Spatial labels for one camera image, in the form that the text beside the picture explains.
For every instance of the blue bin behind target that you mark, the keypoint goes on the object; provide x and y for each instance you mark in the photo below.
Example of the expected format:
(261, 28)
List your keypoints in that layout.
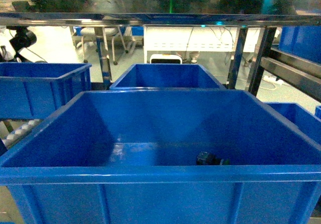
(159, 76)

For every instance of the white cabinet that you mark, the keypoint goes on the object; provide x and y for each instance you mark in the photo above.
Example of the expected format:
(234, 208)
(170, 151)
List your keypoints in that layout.
(189, 39)

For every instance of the big blue target bin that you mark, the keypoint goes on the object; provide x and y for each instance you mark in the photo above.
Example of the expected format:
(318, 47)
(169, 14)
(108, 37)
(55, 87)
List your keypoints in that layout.
(130, 157)

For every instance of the office chair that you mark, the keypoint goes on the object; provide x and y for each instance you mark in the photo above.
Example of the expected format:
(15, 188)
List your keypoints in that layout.
(109, 35)

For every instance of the blue bin far left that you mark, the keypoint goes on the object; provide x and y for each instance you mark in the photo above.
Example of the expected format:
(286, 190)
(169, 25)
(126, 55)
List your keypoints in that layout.
(35, 90)

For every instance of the blue bin lower right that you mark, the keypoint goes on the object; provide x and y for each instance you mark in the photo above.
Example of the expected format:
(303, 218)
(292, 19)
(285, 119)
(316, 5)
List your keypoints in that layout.
(304, 120)

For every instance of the white roller track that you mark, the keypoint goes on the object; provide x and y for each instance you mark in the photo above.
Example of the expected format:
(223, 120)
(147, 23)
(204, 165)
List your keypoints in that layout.
(16, 135)

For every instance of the upper steel shelf rail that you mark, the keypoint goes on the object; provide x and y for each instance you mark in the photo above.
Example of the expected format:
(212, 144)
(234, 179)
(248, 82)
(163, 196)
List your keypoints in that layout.
(135, 19)

